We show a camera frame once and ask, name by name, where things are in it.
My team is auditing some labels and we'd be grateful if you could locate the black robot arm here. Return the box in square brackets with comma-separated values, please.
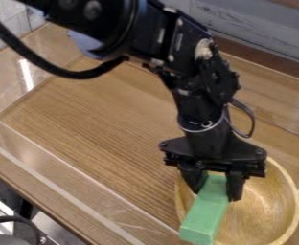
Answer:
[16, 0, 268, 201]

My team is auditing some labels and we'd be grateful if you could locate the green rectangular block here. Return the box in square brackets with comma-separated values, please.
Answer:
[179, 174, 229, 245]

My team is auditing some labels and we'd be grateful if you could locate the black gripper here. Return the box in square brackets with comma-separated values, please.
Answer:
[161, 122, 268, 202]

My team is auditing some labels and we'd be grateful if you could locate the grey bench in background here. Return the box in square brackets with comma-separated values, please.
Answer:
[162, 0, 299, 61]

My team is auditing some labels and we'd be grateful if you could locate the black cable lower left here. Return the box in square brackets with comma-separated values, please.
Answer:
[0, 215, 48, 245]

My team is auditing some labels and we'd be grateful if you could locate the light wooden bowl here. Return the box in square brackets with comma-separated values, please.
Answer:
[175, 159, 299, 245]

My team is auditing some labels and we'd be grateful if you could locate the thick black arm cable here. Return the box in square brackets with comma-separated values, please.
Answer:
[0, 9, 131, 80]

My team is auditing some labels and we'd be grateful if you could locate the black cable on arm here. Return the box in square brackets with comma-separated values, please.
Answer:
[226, 98, 257, 140]

